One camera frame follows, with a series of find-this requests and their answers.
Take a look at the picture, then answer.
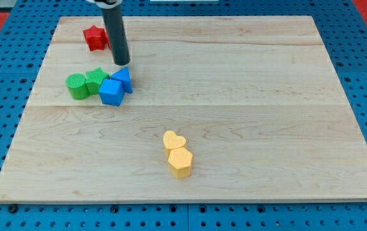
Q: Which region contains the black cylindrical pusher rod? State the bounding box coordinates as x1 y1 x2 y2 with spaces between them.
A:
100 2 130 65

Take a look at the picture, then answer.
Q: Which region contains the white rod mount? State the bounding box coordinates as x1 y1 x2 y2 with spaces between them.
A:
86 0 123 5

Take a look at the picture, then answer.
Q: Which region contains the red star block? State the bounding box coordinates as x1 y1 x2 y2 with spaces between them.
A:
83 25 108 51

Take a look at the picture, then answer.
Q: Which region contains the red circle block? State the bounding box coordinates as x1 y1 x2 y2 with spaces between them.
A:
105 31 112 50

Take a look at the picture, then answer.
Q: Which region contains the green star block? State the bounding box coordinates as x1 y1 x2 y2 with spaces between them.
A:
85 67 110 95

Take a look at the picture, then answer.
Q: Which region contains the wooden board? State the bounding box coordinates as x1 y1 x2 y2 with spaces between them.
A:
0 16 367 205

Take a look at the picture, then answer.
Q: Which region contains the blue triangle block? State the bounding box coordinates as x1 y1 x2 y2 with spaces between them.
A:
110 67 133 94

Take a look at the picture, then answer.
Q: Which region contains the blue cube block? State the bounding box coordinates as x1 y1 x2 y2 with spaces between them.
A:
99 79 124 107

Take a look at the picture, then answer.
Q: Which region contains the green cylinder block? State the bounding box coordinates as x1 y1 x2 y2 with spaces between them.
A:
65 73 90 100

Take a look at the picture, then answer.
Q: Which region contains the yellow heart block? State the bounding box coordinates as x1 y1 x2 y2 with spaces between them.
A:
163 130 187 158

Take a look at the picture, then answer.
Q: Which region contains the yellow hexagon block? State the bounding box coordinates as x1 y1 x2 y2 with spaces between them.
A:
168 148 193 178

